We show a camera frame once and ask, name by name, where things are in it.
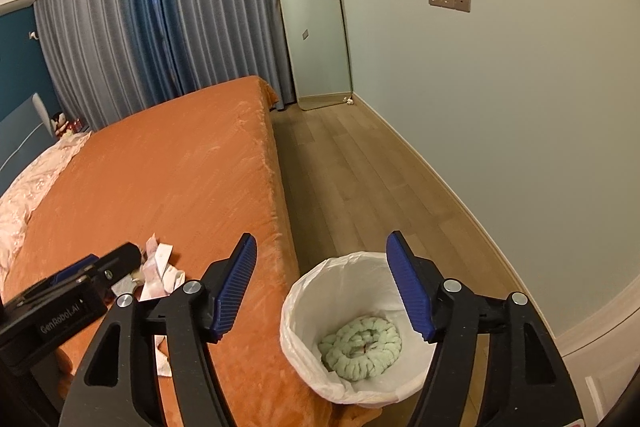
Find white paper towel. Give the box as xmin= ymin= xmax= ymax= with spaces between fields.
xmin=154 ymin=335 xmax=172 ymax=378

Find white bag lined trash bin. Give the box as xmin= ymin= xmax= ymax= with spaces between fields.
xmin=280 ymin=251 xmax=435 ymax=407

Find white cabinet door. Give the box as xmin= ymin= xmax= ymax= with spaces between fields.
xmin=555 ymin=280 xmax=640 ymax=426

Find pink quilt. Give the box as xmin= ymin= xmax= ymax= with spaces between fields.
xmin=0 ymin=132 xmax=92 ymax=287

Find toys on nightstand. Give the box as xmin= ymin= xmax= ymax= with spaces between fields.
xmin=50 ymin=112 xmax=86 ymax=139

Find blue upholstered headboard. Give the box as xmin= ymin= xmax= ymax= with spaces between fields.
xmin=0 ymin=93 xmax=56 ymax=195

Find orange velvet bed cover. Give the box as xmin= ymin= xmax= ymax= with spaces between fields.
xmin=2 ymin=74 xmax=384 ymax=427

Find grey blue curtain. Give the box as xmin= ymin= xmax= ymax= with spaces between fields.
xmin=35 ymin=0 xmax=296 ymax=129

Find gold framed floor mirror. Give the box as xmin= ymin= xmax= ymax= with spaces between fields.
xmin=279 ymin=0 xmax=352 ymax=110

